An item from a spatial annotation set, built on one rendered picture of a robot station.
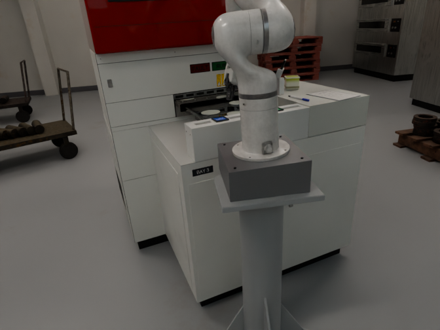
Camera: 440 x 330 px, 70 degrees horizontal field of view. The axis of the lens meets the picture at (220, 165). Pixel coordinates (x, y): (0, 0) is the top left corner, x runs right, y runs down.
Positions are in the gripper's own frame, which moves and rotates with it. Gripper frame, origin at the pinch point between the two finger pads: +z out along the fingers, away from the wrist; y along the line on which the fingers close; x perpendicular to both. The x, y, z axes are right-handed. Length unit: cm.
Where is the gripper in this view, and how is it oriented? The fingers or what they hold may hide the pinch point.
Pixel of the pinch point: (230, 95)
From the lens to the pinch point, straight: 153.5
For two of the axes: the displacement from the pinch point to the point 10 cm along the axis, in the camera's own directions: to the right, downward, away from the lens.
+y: 5.0, -0.4, 8.6
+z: -1.3, 9.8, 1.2
